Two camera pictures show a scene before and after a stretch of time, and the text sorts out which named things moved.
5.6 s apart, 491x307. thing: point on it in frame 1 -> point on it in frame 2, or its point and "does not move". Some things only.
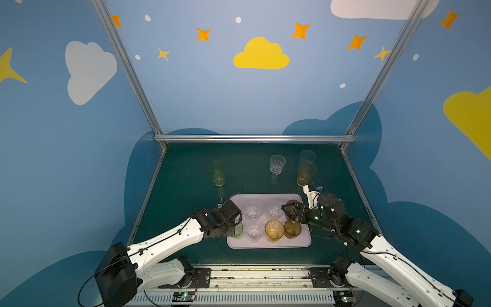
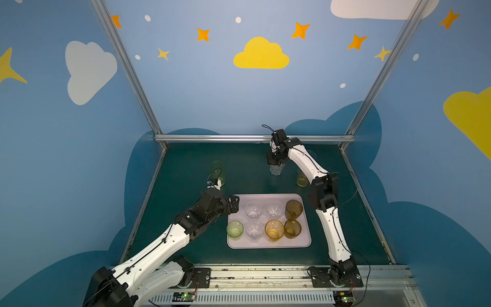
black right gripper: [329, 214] -> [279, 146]
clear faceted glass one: [254, 229] does not move
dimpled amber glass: [291, 212] does not move
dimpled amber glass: [292, 229] does not move
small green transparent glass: [238, 230] does not move
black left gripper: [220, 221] -> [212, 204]
